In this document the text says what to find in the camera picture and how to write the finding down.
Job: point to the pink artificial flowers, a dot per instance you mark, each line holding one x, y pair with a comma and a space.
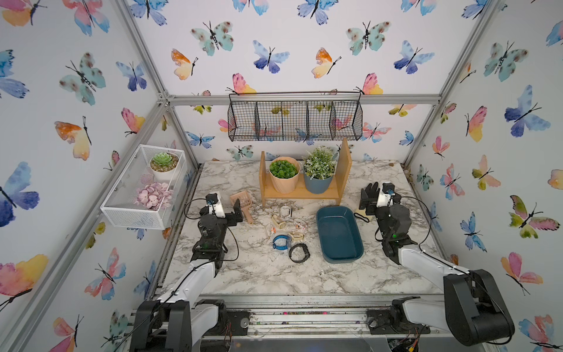
154, 196

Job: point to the white mesh wall basket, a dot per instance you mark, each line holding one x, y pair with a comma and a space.
119, 208

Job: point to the blue pot white-green plant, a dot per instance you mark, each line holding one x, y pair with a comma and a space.
319, 168

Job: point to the wooden shelf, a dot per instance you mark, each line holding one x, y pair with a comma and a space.
335, 191

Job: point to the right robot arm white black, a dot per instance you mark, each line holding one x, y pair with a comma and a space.
473, 310

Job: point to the white pot succulent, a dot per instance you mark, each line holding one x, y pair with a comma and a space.
163, 166

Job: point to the black watch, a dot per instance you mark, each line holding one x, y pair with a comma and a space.
299, 253

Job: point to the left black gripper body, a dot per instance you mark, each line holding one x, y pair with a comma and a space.
229, 221

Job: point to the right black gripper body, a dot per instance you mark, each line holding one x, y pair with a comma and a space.
382, 216

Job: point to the beige watch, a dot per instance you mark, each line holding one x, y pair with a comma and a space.
279, 222

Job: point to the black wire wall basket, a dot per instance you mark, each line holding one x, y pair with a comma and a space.
306, 117

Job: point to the pink pot green plant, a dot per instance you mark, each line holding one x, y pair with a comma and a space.
285, 173

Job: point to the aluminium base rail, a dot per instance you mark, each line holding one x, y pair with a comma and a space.
306, 323

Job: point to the teal plastic storage box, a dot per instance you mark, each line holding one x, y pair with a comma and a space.
339, 235

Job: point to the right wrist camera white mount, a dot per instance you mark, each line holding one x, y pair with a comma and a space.
386, 195

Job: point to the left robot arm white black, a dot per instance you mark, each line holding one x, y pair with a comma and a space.
178, 319

